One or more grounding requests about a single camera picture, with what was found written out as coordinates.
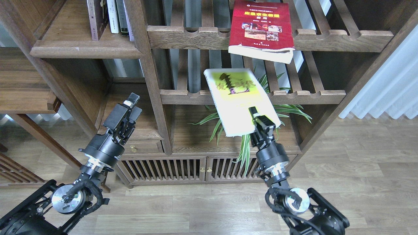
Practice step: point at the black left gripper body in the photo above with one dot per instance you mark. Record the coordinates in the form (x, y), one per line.
(106, 150)

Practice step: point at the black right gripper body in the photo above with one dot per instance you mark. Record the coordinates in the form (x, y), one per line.
(271, 156)

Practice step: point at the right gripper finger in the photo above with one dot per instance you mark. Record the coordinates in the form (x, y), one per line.
(254, 112)

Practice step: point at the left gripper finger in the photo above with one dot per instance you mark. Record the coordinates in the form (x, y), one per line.
(131, 100)

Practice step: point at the yellow green book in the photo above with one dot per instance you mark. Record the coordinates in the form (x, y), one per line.
(234, 91)

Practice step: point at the maroon book white characters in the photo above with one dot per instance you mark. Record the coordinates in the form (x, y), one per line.
(98, 16)

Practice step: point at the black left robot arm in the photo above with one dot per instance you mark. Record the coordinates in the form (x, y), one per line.
(56, 209)

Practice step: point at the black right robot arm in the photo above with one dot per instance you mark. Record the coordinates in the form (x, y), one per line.
(304, 212)

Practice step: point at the green spider plant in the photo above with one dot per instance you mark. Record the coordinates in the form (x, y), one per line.
(243, 158)

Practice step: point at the dark wooden bookshelf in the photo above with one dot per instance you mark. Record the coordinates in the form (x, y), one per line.
(165, 64)

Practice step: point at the pale upright book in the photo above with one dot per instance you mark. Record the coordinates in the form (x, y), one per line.
(131, 35)

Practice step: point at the dark upright book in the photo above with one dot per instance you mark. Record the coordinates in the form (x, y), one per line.
(122, 18)

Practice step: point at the red book with photos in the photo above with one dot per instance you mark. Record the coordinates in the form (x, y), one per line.
(262, 30)

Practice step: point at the white upright book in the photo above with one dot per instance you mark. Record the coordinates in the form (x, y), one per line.
(113, 16)

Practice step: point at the white curtain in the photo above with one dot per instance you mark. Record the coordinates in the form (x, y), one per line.
(393, 89)

